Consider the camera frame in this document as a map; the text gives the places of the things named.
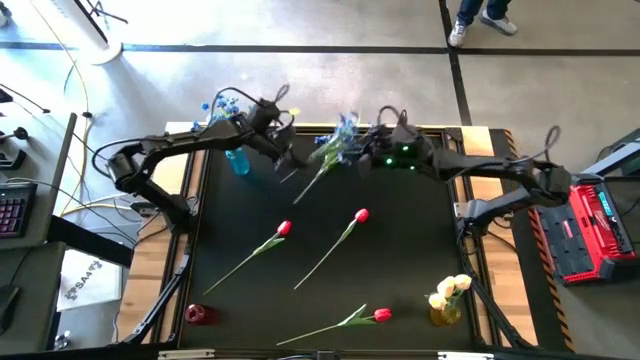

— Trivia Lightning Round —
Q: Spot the red glass vase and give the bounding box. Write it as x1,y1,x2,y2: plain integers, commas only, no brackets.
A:
183,304,219,327

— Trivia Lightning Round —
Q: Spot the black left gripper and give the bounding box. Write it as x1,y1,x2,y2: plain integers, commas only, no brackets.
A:
247,99,308,174

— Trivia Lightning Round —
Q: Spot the white frame bracket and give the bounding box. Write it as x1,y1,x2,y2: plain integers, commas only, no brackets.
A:
438,351,495,360
158,349,216,360

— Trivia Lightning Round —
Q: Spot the black base beam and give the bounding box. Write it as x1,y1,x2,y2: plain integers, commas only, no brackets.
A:
47,214,135,269

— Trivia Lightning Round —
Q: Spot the grey desk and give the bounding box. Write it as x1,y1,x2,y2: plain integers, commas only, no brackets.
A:
0,242,66,355
0,112,79,251

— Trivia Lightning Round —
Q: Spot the yellow glass vase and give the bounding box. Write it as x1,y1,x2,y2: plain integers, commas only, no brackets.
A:
429,302,463,329

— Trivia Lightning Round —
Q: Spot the black computer mouse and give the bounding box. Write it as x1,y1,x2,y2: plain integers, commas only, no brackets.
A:
0,283,22,337

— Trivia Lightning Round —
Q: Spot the black diagonal frame strut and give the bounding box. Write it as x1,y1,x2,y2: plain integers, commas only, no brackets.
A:
459,257,534,350
122,252,194,346

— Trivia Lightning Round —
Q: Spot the black computer keyboard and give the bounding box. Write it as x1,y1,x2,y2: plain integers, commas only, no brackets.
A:
0,182,39,239

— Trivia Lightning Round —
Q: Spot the red artificial tulip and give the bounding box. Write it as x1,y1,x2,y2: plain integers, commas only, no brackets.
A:
292,208,371,291
202,220,294,296
276,303,393,348

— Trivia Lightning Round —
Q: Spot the yellow floor cable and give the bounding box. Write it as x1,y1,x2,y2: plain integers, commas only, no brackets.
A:
27,0,96,217

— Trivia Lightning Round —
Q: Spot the person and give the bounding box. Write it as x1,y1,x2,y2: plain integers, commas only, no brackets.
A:
447,0,519,49

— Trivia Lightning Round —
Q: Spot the blue glass vase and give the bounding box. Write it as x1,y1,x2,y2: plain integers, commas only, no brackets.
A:
224,147,251,176

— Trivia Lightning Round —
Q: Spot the white paper sheet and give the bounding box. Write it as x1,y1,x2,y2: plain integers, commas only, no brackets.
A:
56,248,124,313

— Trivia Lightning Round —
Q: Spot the black desk device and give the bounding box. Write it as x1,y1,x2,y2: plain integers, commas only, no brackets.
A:
0,148,27,171

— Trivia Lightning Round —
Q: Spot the black aluminium table frame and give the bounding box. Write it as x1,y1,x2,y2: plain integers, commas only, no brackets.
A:
149,123,539,351

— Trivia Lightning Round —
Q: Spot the black pole white base stand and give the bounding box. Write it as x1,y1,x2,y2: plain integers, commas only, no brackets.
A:
72,0,125,66

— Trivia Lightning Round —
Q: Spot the red black tool box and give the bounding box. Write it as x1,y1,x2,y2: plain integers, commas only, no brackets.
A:
537,174,640,287

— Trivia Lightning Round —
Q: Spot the black desk knob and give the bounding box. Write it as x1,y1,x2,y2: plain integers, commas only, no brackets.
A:
0,126,30,143

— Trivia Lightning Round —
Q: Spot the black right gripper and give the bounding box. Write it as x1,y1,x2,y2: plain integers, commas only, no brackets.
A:
349,124,399,179

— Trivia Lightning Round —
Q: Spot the black yellow-striped floor strip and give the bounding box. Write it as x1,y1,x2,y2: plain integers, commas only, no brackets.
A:
488,128,576,354

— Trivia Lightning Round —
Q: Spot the grey metal cart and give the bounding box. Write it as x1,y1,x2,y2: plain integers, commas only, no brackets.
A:
593,127,640,177

